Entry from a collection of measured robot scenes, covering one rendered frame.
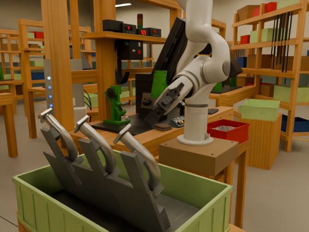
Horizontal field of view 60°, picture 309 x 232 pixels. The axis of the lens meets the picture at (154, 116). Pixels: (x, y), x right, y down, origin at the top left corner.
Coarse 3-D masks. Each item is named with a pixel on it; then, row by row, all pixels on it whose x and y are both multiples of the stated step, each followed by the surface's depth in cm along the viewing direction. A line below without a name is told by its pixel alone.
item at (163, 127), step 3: (156, 126) 176; (159, 126) 174; (162, 126) 173; (165, 126) 173; (168, 126) 174; (156, 129) 177; (159, 129) 174; (162, 129) 172; (165, 129) 172; (168, 129) 174; (171, 129) 176
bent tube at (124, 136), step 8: (128, 128) 65; (120, 136) 64; (128, 136) 65; (128, 144) 64; (136, 144) 64; (144, 152) 64; (152, 160) 65; (152, 168) 65; (152, 176) 66; (160, 176) 68; (152, 184) 68
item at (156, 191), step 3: (159, 183) 73; (159, 186) 72; (162, 186) 73; (153, 189) 71; (156, 189) 71; (159, 189) 72; (162, 189) 72; (153, 192) 71; (156, 192) 71; (159, 192) 71; (153, 195) 70; (156, 195) 71
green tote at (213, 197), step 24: (48, 168) 101; (120, 168) 117; (144, 168) 108; (168, 168) 100; (24, 192) 88; (48, 192) 102; (168, 192) 101; (192, 192) 94; (216, 192) 88; (24, 216) 91; (48, 216) 79; (72, 216) 70; (192, 216) 68; (216, 216) 79
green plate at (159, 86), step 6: (156, 72) 205; (162, 72) 202; (156, 78) 204; (162, 78) 201; (156, 84) 204; (162, 84) 201; (156, 90) 203; (162, 90) 200; (150, 96) 206; (156, 96) 203
